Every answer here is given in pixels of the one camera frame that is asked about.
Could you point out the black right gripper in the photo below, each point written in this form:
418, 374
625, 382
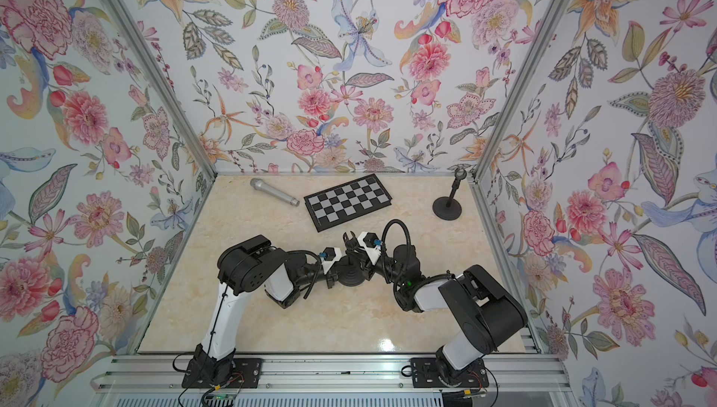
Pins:
368, 266

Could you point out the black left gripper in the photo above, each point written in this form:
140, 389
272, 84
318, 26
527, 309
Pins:
330, 275

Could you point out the black round disc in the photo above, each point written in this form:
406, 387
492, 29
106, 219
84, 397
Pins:
347, 276

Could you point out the black round stand base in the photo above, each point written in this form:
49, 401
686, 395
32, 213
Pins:
447, 208

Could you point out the black microphone stand pole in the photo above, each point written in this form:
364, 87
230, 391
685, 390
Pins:
455, 187

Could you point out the black microphone clip holder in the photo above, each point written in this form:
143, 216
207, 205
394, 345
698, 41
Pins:
460, 174

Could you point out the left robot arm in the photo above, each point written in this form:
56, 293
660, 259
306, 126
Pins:
243, 269

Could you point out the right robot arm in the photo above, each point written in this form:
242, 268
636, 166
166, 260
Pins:
486, 313

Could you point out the silver handheld microphone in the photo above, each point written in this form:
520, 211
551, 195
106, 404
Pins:
262, 186

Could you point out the black white chessboard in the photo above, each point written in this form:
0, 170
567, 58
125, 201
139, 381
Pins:
346, 202

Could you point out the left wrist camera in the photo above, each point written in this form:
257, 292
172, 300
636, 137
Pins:
329, 257

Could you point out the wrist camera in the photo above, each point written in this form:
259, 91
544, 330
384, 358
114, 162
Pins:
372, 239
329, 257

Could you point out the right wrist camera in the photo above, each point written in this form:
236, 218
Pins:
372, 239

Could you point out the aluminium front rail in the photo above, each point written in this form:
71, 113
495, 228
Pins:
332, 380

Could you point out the right aluminium corner post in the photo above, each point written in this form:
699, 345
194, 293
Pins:
523, 79

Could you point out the aluminium corner post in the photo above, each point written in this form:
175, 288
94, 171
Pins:
128, 28
523, 79

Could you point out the left aluminium corner post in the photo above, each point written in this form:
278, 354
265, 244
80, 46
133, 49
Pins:
128, 28

